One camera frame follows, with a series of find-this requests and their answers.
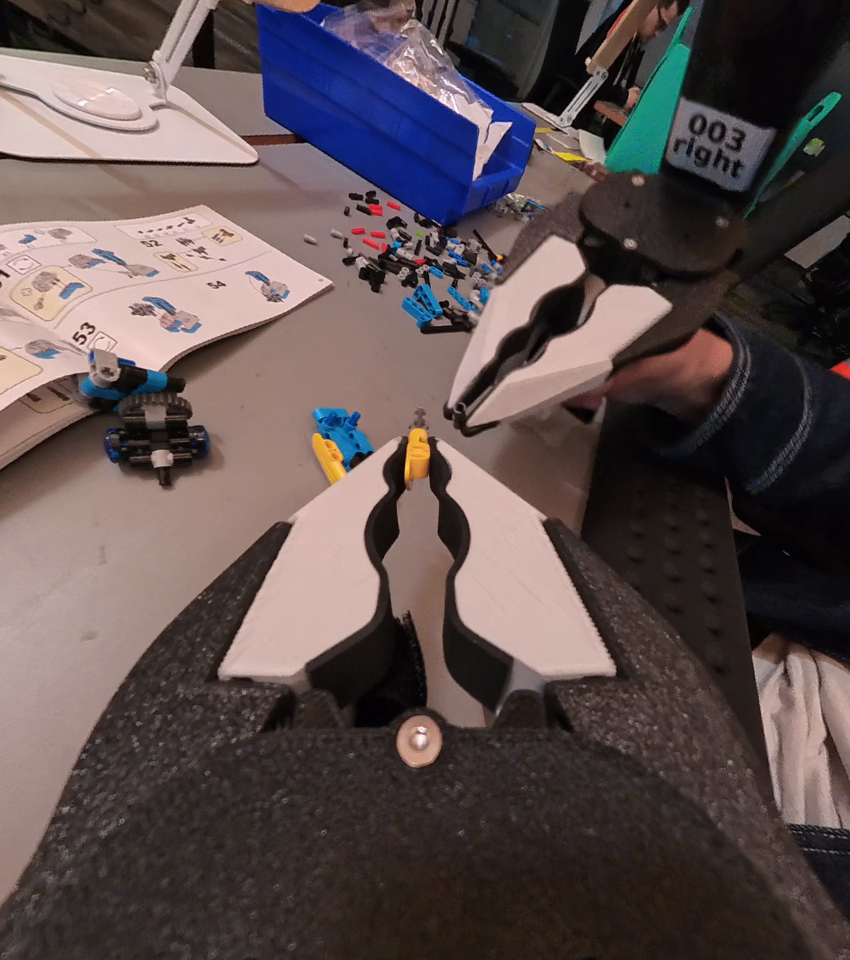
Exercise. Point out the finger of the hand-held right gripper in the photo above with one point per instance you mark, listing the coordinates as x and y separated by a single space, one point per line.
522 292
590 345

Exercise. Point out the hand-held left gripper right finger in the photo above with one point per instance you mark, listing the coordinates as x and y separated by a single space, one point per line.
530 585

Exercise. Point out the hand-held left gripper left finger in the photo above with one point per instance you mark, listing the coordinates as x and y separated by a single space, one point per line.
305 585

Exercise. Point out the yellow building piece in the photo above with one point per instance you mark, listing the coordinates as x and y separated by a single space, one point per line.
329 454
416 454

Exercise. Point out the blue-yellow brick assembly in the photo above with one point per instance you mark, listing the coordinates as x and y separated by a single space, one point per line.
346 435

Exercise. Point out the dark grey connector piece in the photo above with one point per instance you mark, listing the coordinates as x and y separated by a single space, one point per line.
419 416

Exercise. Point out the wooden board on white arm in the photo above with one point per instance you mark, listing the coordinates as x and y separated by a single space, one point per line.
616 41

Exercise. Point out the person's right forearm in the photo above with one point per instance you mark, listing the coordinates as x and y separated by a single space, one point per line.
807 450

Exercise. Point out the grey desk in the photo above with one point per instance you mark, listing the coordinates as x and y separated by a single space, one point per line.
57 637

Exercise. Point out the person's right hand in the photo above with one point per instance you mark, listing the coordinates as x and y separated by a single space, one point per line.
680 375

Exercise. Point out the pile of small building pieces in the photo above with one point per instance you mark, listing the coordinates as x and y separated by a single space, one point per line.
425 262

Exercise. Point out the teal plastic case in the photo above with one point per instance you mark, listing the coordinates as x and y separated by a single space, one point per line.
650 112

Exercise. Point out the black perforated panel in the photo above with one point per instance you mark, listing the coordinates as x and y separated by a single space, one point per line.
672 562

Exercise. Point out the blue tracked toy assembly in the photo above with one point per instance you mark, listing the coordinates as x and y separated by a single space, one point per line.
154 435

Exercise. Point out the blue plastic bin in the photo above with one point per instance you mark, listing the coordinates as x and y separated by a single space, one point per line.
365 112

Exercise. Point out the crumpled clear plastic wrappers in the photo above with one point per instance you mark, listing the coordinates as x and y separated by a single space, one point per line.
425 60

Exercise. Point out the person's white shirt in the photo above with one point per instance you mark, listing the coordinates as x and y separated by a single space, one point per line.
837 735

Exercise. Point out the open instruction booklet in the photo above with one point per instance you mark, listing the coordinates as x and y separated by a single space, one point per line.
94 300

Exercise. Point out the white folding book stand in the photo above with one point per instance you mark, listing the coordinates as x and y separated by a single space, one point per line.
94 112

